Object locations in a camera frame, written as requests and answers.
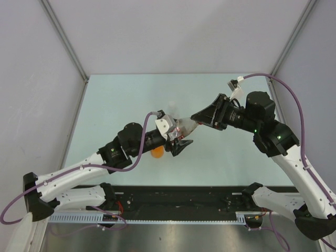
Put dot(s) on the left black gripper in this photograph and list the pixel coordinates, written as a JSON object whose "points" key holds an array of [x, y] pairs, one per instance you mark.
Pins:
{"points": [[179, 145]]}

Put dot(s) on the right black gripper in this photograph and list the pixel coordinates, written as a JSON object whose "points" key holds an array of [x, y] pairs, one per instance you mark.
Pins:
{"points": [[213, 115]]}

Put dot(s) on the milk bottle with red label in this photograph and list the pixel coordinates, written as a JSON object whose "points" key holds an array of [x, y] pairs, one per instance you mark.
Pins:
{"points": [[183, 128]]}

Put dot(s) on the clear water bottle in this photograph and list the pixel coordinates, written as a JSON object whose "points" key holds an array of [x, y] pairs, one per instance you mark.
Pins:
{"points": [[173, 110]]}

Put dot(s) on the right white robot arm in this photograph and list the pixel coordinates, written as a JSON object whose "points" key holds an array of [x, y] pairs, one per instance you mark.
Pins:
{"points": [[314, 214]]}

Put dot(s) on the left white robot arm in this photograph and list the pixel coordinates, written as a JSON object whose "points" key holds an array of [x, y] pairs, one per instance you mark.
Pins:
{"points": [[43, 195]]}

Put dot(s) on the orange juice bottle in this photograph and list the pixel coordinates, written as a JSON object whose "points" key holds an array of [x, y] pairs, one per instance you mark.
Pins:
{"points": [[157, 152]]}

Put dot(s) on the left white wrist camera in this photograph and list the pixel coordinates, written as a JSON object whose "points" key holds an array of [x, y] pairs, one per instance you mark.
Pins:
{"points": [[165, 125]]}

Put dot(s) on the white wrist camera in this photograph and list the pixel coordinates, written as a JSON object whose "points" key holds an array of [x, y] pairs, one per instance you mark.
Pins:
{"points": [[236, 88], [165, 125]]}

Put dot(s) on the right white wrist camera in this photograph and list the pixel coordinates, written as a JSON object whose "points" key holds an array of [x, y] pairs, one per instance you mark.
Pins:
{"points": [[236, 88]]}

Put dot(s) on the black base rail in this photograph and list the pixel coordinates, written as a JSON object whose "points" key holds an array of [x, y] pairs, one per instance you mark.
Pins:
{"points": [[180, 200]]}

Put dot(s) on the white slotted cable duct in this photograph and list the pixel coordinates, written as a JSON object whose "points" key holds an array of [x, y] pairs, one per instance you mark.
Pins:
{"points": [[234, 218]]}

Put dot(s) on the right aluminium frame post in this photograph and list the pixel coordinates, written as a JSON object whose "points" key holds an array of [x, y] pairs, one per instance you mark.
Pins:
{"points": [[298, 28]]}

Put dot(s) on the aluminium frame post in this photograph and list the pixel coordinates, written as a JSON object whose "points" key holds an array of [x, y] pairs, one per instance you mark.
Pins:
{"points": [[59, 30], [298, 28]]}

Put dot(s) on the left aluminium frame post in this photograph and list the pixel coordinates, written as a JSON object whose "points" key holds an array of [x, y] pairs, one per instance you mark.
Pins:
{"points": [[59, 30]]}

